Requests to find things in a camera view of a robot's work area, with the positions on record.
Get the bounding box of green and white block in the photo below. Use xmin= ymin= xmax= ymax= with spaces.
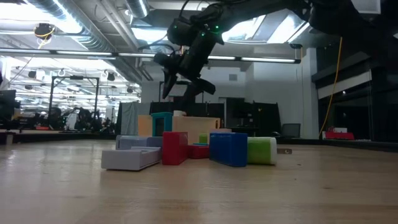
xmin=247 ymin=136 xmax=278 ymax=166

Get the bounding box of red square block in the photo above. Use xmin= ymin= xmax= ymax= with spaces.
xmin=161 ymin=131 xmax=189 ymax=166

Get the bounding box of black cabinet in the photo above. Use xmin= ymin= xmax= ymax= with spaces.
xmin=149 ymin=95 xmax=225 ymax=121
xmin=225 ymin=97 xmax=282 ymax=138

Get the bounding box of black metal stand frame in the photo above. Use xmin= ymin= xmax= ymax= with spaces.
xmin=49 ymin=75 xmax=100 ymax=118

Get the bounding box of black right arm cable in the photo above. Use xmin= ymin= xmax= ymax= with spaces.
xmin=138 ymin=42 xmax=187 ymax=63

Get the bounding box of long ceiling light bar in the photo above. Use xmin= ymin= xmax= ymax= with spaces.
xmin=0 ymin=47 xmax=302 ymax=65

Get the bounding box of black monitor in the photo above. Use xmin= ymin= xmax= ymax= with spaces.
xmin=0 ymin=89 xmax=21 ymax=122

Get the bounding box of silver round air duct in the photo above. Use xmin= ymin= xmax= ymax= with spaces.
xmin=126 ymin=0 xmax=149 ymax=19

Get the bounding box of teal arch block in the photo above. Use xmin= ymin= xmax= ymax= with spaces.
xmin=150 ymin=111 xmax=174 ymax=138

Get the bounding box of tan wooden block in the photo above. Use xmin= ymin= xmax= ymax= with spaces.
xmin=137 ymin=114 xmax=221 ymax=146

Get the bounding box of silver spiral air duct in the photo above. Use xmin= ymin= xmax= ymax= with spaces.
xmin=27 ymin=0 xmax=119 ymax=52

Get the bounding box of blue digital clock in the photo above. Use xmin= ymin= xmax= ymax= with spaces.
xmin=209 ymin=132 xmax=249 ymax=168

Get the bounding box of yellow cable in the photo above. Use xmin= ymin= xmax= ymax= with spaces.
xmin=318 ymin=36 xmax=343 ymax=138

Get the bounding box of gray cloth cover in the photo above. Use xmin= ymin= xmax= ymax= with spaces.
xmin=116 ymin=101 xmax=150 ymax=136

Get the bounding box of hanging black cable reel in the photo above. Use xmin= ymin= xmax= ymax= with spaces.
xmin=33 ymin=22 xmax=56 ymax=41

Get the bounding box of light gray digital clock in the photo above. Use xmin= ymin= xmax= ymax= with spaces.
xmin=115 ymin=134 xmax=164 ymax=151

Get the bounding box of red box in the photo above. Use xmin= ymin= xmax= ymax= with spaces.
xmin=322 ymin=130 xmax=355 ymax=141

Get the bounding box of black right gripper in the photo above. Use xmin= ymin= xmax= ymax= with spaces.
xmin=154 ymin=29 xmax=217 ymax=108

